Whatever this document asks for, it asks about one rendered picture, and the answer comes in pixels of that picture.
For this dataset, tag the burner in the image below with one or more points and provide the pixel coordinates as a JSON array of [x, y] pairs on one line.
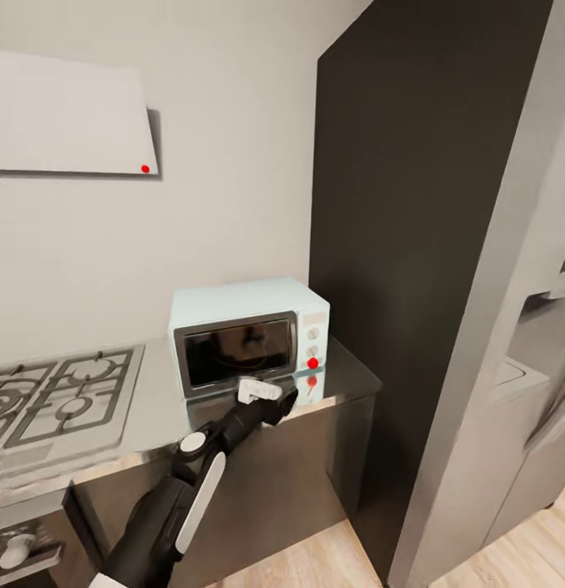
[[61, 408]]

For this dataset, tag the oven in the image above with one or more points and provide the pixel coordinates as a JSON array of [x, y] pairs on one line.
[[48, 541]]

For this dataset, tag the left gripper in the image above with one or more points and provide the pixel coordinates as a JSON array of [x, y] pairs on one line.
[[262, 410]]

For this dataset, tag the fridge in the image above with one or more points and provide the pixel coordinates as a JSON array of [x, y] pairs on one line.
[[438, 240]]

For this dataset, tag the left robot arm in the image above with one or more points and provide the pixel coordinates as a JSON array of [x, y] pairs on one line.
[[164, 521]]

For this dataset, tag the microwave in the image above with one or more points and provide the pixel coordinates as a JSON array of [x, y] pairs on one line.
[[220, 335]]

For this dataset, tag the range hood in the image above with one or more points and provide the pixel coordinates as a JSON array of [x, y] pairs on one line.
[[65, 115]]

